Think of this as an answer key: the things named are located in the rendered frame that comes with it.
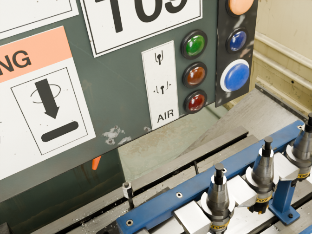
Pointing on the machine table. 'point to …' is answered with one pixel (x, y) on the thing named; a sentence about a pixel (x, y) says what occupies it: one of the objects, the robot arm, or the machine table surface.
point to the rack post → (283, 203)
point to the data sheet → (32, 14)
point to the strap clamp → (5, 229)
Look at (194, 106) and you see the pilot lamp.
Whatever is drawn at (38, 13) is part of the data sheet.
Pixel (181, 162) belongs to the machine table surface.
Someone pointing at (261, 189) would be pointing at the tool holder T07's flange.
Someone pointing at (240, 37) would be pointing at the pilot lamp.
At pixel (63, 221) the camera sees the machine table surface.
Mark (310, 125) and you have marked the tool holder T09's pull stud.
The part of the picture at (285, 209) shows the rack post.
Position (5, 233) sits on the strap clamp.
